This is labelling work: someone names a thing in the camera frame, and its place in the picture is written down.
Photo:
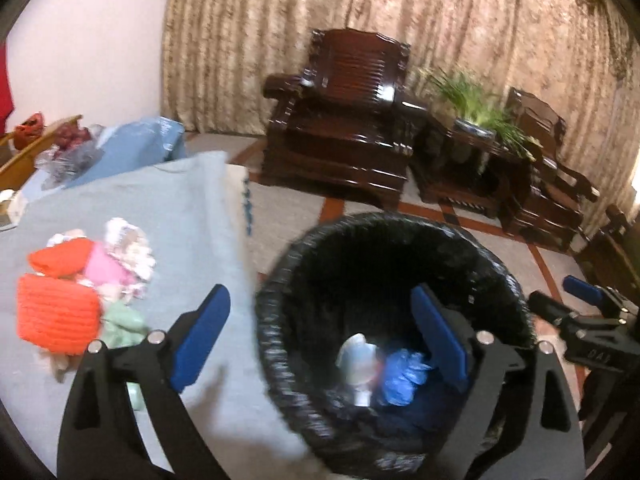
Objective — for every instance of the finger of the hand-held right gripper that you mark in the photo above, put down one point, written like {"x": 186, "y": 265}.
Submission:
{"x": 552, "y": 310}
{"x": 580, "y": 287}

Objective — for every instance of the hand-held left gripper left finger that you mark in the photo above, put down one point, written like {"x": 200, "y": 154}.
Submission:
{"x": 200, "y": 340}

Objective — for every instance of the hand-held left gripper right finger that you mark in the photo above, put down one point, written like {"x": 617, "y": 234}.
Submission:
{"x": 440, "y": 335}

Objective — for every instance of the trash bin with black bag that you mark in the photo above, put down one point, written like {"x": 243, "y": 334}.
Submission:
{"x": 300, "y": 360}

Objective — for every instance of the dark wooden chair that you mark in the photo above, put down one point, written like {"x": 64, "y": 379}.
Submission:
{"x": 610, "y": 250}

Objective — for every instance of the crumpled blue plastic glove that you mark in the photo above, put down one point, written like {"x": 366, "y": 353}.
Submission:
{"x": 402, "y": 377}

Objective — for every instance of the pale green cloth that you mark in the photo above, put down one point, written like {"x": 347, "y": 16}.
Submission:
{"x": 122, "y": 322}

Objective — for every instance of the silver foil wrapper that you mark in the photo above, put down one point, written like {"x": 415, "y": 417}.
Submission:
{"x": 356, "y": 360}

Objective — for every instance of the narrow dark wooden armchair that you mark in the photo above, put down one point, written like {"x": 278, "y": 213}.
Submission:
{"x": 542, "y": 180}

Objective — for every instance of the floral patterned cloth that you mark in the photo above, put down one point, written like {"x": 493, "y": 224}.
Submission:
{"x": 132, "y": 245}

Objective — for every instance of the pink cloth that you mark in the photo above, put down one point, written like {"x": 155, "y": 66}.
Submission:
{"x": 106, "y": 267}

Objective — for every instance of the large orange knitted cloth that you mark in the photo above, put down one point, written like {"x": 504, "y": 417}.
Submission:
{"x": 57, "y": 315}

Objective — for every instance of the grey towel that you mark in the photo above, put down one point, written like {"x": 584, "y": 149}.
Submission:
{"x": 150, "y": 200}

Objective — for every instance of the small orange knitted cloth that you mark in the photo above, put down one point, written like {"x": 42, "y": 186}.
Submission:
{"x": 62, "y": 257}

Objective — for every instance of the dark wooden side table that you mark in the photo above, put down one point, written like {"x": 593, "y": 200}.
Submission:
{"x": 460, "y": 175}

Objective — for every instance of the blue tablecloth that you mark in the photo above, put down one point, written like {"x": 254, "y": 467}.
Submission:
{"x": 140, "y": 142}

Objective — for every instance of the clear glass fruit bowl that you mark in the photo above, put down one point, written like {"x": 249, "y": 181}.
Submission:
{"x": 70, "y": 165}

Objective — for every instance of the green potted plant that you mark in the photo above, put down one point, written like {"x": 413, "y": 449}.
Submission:
{"x": 470, "y": 97}

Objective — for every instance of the tissue box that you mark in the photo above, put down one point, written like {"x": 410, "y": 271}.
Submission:
{"x": 10, "y": 207}

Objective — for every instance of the wide dark wooden armchair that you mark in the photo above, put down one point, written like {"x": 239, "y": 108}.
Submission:
{"x": 340, "y": 125}

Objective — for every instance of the dark red apple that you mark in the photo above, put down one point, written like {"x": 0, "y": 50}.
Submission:
{"x": 74, "y": 134}

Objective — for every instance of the wooden chair with curved back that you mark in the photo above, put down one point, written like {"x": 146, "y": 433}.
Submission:
{"x": 22, "y": 157}
{"x": 55, "y": 124}

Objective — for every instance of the orange plastic bag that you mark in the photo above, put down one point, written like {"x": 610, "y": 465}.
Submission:
{"x": 29, "y": 130}

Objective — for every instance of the beige patterned curtain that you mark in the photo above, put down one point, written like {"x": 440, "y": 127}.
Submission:
{"x": 450, "y": 15}

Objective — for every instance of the red cloth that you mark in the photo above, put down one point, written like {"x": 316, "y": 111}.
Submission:
{"x": 4, "y": 90}

